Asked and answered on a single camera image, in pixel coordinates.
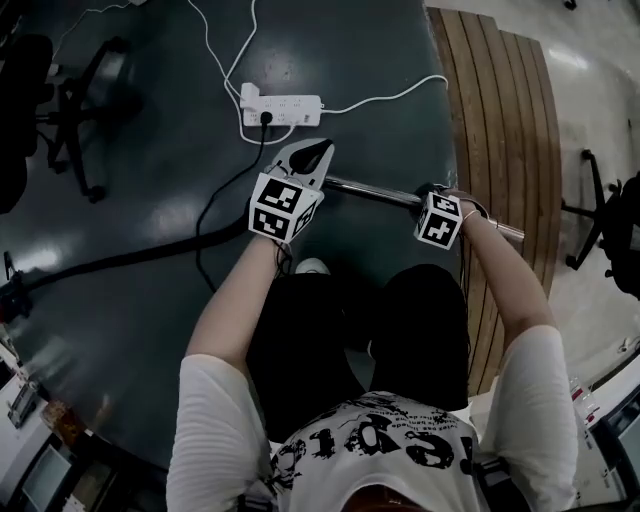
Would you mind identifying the black grey harness strap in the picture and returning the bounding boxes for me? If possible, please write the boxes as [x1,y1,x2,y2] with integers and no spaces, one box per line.
[237,492,274,512]
[473,455,517,512]

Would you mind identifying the plastic bag with brown contents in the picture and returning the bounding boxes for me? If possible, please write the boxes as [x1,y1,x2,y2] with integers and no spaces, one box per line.
[38,398,87,447]

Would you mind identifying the thin white cable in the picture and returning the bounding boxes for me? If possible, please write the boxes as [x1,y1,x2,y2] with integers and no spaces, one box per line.
[319,73,450,116]

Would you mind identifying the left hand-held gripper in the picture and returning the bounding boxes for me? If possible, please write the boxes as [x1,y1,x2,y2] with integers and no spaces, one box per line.
[247,138,337,245]

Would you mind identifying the person's right forearm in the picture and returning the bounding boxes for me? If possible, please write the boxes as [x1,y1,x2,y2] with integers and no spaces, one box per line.
[458,212,560,347]

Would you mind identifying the white power strip cable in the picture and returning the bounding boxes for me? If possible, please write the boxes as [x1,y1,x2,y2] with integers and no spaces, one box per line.
[185,0,246,104]

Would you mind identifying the black power cable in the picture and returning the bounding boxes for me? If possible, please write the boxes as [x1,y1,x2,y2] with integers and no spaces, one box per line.
[193,110,275,297]

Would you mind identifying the black vacuum hose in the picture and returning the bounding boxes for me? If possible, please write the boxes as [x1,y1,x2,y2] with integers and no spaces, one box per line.
[18,218,252,297]

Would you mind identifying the black trousers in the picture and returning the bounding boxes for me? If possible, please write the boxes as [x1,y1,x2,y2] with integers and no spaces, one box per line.
[246,262,472,445]

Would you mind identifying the person's white shoe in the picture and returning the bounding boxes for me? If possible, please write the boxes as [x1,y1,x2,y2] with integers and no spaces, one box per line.
[293,256,332,277]

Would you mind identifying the wooden slatted ramp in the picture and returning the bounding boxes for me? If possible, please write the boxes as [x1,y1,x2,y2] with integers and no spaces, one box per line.
[423,5,565,397]

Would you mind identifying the white power strip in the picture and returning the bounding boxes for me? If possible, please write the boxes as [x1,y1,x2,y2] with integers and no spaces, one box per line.
[238,81,325,130]

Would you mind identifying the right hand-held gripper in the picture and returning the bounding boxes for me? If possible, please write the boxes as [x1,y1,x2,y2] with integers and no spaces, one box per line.
[412,182,485,250]

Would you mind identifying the silver metal vacuum tube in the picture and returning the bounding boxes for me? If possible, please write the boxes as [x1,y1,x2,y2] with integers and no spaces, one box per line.
[323,174,526,245]

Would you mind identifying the black office chair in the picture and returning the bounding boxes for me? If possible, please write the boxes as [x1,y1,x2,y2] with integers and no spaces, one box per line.
[558,147,640,302]
[0,33,132,215]

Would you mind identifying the person's left forearm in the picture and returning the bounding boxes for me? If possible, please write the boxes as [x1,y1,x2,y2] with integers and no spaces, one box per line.
[182,233,282,372]

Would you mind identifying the grey wheeled cart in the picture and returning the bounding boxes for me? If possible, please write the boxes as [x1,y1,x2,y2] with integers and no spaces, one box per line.
[3,377,42,430]

